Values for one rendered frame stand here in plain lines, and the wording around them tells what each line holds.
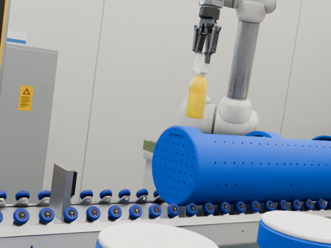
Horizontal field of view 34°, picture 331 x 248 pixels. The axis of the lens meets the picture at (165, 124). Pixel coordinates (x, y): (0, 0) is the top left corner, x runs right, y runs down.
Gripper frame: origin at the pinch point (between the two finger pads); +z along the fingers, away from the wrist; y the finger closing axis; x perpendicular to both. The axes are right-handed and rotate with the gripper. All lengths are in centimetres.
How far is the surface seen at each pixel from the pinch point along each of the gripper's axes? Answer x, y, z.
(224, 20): 224, -262, -55
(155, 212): -23, 17, 50
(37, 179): 3, -145, 80
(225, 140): 4.8, 14.3, 25.7
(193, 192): -9.1, 18.2, 43.5
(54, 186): -52, 3, 45
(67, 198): -51, 10, 47
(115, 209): -37, 16, 49
